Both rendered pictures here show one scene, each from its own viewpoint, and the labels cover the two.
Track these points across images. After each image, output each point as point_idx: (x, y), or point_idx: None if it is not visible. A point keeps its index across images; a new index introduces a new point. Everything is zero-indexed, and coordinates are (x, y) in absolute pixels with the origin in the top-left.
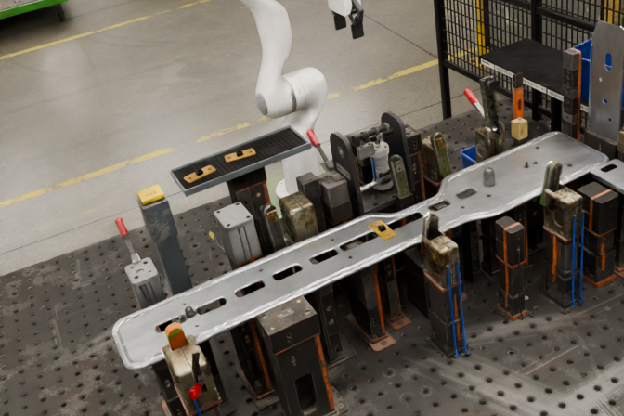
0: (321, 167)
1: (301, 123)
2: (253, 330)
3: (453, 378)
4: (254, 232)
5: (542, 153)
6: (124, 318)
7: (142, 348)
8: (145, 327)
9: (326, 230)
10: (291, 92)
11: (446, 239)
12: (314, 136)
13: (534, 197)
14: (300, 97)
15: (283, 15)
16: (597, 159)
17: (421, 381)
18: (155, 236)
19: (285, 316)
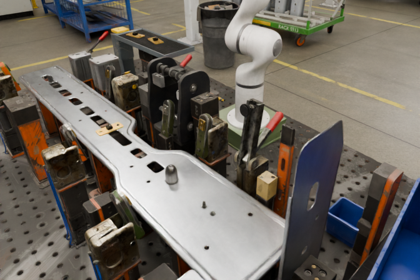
0: (280, 120)
1: (245, 67)
2: None
3: (48, 239)
4: (97, 74)
5: (235, 219)
6: (58, 66)
7: (30, 75)
8: (48, 72)
9: (116, 106)
10: (238, 35)
11: (57, 150)
12: (185, 59)
13: (142, 217)
14: (242, 44)
15: None
16: (224, 279)
17: (52, 220)
18: (114, 53)
19: (16, 102)
